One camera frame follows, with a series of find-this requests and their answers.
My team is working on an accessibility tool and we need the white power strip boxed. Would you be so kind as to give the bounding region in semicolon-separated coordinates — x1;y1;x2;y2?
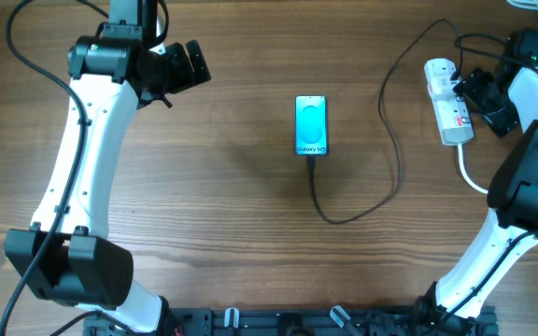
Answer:
424;58;474;146

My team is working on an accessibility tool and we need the black charger cable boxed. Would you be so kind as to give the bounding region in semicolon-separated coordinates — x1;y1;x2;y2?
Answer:
306;18;466;225

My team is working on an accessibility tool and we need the blue Galaxy S25 smartphone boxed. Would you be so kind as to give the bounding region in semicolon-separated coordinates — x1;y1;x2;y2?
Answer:
294;95;328;156

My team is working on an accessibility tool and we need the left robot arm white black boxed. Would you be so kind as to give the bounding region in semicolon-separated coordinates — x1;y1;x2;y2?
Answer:
5;1;210;335

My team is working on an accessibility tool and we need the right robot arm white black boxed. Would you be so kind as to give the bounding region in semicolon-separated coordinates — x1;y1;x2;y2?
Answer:
409;30;538;335

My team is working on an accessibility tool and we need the white charger adapter plug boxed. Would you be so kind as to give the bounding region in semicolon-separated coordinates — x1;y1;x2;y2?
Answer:
427;76;460;100

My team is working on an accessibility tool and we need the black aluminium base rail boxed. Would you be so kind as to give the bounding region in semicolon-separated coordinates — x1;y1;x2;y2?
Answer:
82;305;499;336

